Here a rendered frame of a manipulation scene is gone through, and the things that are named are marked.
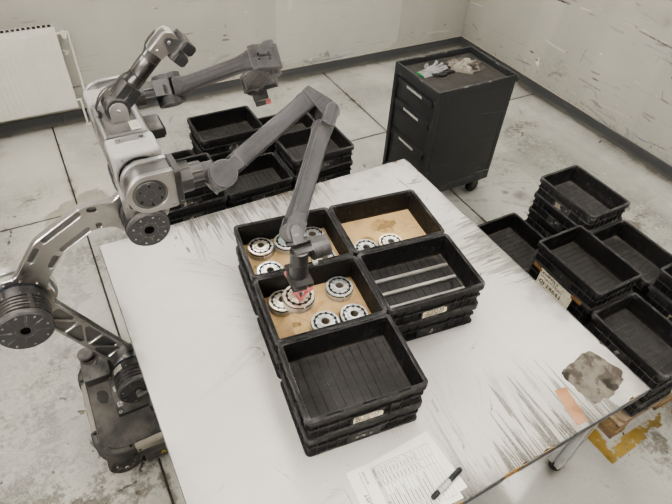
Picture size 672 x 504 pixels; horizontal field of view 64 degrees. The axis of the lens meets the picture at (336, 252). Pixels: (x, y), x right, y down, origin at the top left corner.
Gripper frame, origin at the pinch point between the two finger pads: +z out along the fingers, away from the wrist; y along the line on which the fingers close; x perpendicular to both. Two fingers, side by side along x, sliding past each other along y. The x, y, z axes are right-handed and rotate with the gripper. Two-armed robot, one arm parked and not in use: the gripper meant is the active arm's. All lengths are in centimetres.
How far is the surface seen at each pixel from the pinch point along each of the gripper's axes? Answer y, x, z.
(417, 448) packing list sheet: -48, -25, 34
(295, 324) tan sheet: 4.3, -0.8, 22.4
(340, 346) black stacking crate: -10.2, -12.1, 21.7
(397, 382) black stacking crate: -29.5, -24.3, 21.8
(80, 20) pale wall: 321, 52, 37
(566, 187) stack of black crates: 71, -192, 57
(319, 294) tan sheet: 14.7, -13.9, 22.6
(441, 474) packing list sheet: -58, -28, 34
